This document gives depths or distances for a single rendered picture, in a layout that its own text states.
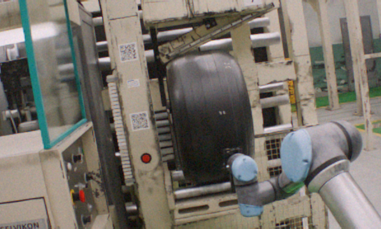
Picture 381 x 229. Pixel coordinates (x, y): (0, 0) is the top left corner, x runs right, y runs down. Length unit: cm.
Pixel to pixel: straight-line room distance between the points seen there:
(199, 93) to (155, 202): 54
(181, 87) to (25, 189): 74
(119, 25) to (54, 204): 88
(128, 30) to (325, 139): 103
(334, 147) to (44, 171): 71
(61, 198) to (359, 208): 72
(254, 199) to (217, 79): 51
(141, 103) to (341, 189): 103
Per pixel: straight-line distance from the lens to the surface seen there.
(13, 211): 115
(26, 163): 110
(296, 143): 94
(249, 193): 130
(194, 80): 158
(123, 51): 173
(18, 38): 191
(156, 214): 183
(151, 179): 179
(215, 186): 173
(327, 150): 95
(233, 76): 160
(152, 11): 200
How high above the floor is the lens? 142
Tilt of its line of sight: 7 degrees down
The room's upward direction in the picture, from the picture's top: 9 degrees counter-clockwise
